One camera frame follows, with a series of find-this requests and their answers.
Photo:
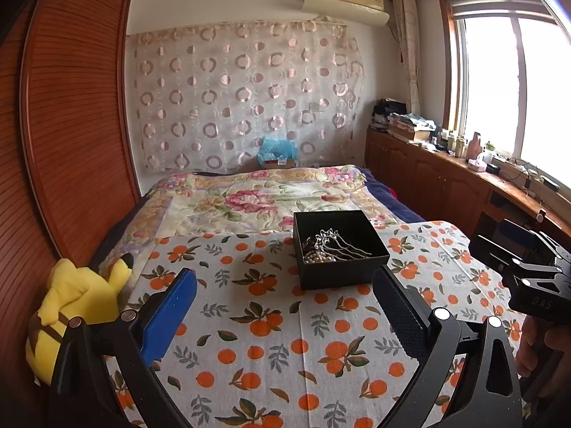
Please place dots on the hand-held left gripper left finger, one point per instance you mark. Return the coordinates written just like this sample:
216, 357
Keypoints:
171, 316

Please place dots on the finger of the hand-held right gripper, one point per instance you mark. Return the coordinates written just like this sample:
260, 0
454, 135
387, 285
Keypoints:
488, 252
519, 234

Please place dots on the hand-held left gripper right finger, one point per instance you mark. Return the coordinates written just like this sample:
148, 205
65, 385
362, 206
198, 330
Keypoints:
399, 316

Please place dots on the black cardboard box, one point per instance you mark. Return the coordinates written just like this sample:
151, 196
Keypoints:
348, 272

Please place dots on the silver hair comb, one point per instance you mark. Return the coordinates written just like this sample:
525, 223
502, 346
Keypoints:
332, 240

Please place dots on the person's right hand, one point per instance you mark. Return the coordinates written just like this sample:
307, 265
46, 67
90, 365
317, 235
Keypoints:
539, 347

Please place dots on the tissue box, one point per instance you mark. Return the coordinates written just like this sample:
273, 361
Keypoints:
477, 166

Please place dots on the green cap bottle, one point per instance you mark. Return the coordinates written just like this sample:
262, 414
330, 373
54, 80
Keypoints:
489, 154

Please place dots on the pink bottle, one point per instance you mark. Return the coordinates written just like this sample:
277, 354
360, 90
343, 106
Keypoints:
474, 147

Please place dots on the yellow plush toy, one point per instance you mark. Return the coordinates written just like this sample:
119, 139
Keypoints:
76, 290

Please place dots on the orange fruit print cloth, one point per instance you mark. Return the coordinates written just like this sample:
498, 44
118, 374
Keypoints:
290, 330

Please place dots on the dark blue bed sheet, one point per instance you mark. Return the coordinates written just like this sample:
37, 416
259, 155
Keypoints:
388, 196

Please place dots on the row of small bottles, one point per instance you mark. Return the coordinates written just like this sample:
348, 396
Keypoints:
450, 140

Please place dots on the floral quilt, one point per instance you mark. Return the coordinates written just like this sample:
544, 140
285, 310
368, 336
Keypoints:
232, 200

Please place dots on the stack of books and papers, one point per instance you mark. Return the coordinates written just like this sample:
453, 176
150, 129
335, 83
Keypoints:
410, 127

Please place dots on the wood framed window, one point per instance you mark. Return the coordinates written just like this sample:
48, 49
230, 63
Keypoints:
499, 84

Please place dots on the pile of dark clothes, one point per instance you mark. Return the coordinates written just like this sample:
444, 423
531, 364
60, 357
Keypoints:
388, 113

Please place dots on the small brown cardboard box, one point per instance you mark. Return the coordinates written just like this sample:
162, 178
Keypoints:
276, 163

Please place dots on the blue plastic bag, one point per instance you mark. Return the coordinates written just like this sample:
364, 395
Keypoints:
276, 147

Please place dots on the beige patterned window curtain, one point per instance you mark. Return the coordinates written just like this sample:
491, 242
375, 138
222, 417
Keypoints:
408, 53

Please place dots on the brown wooden wardrobe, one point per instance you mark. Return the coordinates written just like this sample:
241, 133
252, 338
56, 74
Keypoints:
67, 120

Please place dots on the white wall switch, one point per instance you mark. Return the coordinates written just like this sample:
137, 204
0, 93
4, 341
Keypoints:
318, 106

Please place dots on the circle pattern sheer wall curtain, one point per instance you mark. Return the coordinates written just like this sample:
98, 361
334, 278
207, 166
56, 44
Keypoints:
232, 98

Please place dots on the white wall air conditioner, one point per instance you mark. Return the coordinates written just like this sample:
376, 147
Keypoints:
343, 2

